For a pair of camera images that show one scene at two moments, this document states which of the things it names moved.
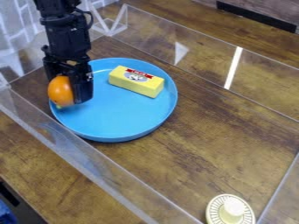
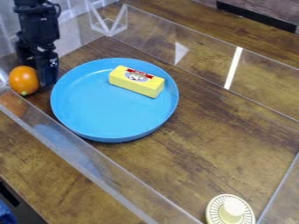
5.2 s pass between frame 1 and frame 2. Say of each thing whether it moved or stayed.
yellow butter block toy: stayed
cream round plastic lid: stayed
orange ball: moved
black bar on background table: stayed
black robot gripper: moved
